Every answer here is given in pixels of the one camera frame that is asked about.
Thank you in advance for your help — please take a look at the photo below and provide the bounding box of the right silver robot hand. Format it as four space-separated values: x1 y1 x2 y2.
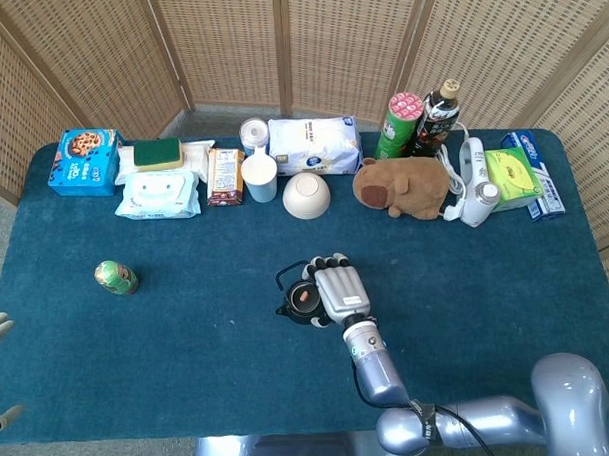
300 252 373 330

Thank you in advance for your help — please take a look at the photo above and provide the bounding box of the black teapot lid orange knob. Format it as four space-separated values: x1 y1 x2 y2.
287 281 321 311

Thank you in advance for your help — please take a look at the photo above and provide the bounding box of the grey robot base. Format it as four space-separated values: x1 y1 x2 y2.
190 428 409 456

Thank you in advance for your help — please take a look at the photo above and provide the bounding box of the dark teal tablecloth covered table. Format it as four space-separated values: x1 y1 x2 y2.
0 121 609 446

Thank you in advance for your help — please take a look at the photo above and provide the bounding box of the beige upturned bowl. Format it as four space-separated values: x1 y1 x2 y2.
281 170 333 222

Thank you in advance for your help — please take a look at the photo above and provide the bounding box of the brown capybara plush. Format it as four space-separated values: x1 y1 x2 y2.
351 154 453 223

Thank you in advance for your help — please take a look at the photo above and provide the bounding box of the light blue cup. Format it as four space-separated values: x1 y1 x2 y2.
240 152 280 205

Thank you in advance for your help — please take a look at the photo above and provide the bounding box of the large white tissue pack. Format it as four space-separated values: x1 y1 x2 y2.
267 114 365 179

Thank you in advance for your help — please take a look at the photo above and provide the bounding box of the brown yellow snack carton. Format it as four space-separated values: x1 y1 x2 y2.
205 146 249 208

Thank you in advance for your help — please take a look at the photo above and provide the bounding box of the green chips can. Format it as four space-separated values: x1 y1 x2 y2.
372 90 427 160

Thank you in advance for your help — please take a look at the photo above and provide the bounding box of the white round roll container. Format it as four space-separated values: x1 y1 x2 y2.
238 116 272 159

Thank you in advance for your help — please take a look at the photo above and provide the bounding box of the dark drink bottle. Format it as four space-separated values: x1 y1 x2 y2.
406 77 463 159

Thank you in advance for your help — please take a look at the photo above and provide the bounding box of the blue cookie box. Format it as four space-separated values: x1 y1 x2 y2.
45 126 126 199

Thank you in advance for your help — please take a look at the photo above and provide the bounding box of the white plastic pack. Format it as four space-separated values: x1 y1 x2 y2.
112 139 218 187

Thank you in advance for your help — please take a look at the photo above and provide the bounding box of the green tissue box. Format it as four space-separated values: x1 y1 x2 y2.
483 145 544 213

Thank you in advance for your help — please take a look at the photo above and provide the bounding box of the wet wipes pack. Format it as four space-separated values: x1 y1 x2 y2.
112 170 203 222

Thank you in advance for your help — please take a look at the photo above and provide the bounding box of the blue toothpaste box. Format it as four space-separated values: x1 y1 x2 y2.
499 127 567 224

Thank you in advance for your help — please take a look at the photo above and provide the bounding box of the green yellow sponge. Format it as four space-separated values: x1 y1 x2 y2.
131 136 185 173

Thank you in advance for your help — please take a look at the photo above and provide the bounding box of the wicker folding screen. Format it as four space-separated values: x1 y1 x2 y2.
0 0 609 363

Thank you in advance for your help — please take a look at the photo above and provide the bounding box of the black teapot with handle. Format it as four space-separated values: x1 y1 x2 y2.
273 258 334 326

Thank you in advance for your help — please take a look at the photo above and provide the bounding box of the white power cable with plug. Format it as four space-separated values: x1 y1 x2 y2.
433 119 474 223

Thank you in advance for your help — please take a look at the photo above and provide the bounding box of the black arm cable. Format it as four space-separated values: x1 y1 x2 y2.
352 363 500 456

